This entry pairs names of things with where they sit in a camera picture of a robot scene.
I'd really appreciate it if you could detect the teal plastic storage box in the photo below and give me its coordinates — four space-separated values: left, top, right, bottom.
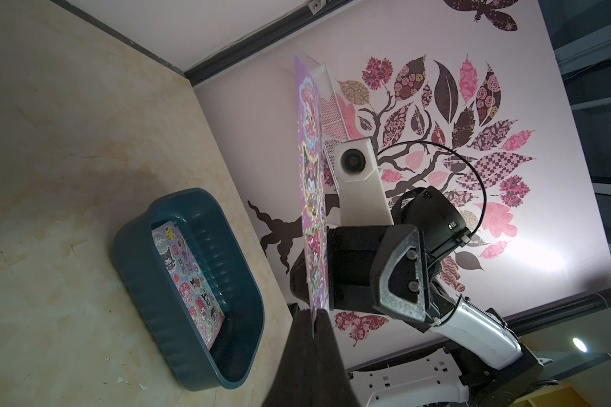
111 188 264 392

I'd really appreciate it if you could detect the white wire basket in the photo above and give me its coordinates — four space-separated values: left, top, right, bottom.
307 59 349 170

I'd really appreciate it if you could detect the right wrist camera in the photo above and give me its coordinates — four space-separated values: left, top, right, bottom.
333 137 393 227

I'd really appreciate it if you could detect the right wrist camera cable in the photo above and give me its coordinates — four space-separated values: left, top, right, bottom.
376 140 489 235

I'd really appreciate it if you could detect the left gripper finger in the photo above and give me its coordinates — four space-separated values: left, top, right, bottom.
263 309 359 407

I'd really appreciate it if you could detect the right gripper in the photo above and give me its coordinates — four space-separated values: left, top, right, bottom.
290 225 433 324

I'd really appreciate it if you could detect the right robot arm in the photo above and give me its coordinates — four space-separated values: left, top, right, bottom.
322 187 554 406

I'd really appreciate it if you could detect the remaining sticker sheet in box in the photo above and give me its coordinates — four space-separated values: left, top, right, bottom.
152 221 225 349

